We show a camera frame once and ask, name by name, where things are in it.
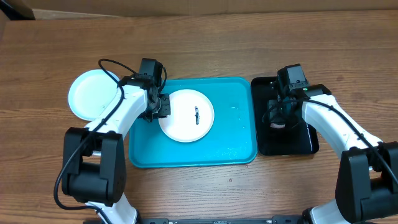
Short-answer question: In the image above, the green scouring sponge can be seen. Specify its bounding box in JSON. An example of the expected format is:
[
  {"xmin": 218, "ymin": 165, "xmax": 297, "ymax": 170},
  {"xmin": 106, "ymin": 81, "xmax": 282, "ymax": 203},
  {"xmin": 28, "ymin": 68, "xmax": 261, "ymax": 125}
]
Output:
[{"xmin": 270, "ymin": 123, "xmax": 285, "ymax": 129}]

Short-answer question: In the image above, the white round plate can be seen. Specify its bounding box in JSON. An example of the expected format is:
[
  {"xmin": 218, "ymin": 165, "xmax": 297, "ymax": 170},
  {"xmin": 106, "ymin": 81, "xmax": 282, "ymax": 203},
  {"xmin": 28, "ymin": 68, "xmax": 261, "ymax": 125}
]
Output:
[{"xmin": 159, "ymin": 89, "xmax": 215, "ymax": 142}]

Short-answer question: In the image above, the light blue round plate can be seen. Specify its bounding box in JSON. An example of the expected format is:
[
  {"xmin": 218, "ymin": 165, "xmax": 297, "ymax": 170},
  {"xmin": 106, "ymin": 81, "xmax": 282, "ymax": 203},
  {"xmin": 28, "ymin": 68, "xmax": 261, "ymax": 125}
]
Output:
[{"xmin": 68, "ymin": 69, "xmax": 119, "ymax": 121}]

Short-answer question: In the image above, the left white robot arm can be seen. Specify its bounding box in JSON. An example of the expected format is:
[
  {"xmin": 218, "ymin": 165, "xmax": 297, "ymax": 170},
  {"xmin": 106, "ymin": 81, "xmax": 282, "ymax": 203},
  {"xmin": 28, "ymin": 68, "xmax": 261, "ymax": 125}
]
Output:
[{"xmin": 53, "ymin": 74, "xmax": 170, "ymax": 223}]

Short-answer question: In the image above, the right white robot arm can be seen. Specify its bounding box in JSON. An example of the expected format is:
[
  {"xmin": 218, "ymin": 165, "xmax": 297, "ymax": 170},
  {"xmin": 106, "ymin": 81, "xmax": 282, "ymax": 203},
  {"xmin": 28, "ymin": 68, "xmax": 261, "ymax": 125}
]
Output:
[{"xmin": 262, "ymin": 85, "xmax": 397, "ymax": 223}]

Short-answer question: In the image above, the black rectangular water tray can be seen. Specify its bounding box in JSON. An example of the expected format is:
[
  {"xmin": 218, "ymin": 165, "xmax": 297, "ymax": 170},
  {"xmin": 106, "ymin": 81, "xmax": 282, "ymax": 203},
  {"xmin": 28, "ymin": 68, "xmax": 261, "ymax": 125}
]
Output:
[{"xmin": 251, "ymin": 77, "xmax": 320, "ymax": 156}]

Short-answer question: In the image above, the teal plastic serving tray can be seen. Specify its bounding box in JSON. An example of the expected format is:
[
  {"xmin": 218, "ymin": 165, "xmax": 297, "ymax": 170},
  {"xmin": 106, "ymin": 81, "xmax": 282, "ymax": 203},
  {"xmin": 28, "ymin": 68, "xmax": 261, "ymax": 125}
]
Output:
[{"xmin": 129, "ymin": 77, "xmax": 257, "ymax": 168}]

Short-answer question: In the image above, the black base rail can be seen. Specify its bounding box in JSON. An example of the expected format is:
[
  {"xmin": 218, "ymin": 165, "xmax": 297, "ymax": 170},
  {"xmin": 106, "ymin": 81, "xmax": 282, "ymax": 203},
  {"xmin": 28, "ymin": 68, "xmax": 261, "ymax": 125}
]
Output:
[{"xmin": 136, "ymin": 215, "xmax": 312, "ymax": 224}]

